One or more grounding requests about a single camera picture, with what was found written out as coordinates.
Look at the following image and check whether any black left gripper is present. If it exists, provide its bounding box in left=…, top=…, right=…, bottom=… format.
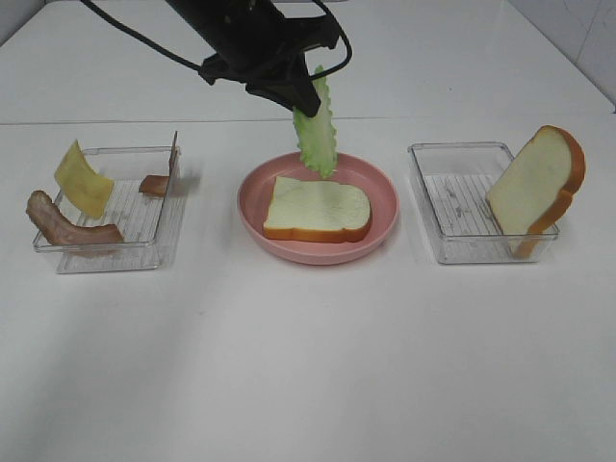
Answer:
left=168, top=0, right=337, bottom=117

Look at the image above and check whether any green lettuce leaf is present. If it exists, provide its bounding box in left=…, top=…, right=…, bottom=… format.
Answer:
left=293, top=77, right=337, bottom=179

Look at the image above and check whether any white bread slice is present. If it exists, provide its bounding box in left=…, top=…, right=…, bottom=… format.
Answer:
left=263, top=176, right=372, bottom=244

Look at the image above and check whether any yellow cheese slice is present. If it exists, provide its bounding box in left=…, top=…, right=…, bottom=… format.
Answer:
left=54, top=140, right=115, bottom=218

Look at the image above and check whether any bacon strip front curved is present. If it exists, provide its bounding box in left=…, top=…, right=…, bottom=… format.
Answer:
left=26, top=190, right=124, bottom=250

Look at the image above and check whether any pink round plate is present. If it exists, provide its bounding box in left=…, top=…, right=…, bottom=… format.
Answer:
left=237, top=152, right=399, bottom=265

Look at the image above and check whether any clear plastic bread tray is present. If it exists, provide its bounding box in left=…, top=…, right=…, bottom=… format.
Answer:
left=408, top=141, right=559, bottom=265

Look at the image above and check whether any clear plastic ingredient tray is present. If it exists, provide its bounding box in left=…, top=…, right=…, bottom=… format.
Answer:
left=33, top=146, right=187, bottom=274

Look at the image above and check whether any leaning bread slice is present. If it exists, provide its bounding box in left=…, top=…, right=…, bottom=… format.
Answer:
left=486, top=125, right=586, bottom=260

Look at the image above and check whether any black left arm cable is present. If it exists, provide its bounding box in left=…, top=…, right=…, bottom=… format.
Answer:
left=79, top=0, right=354, bottom=78

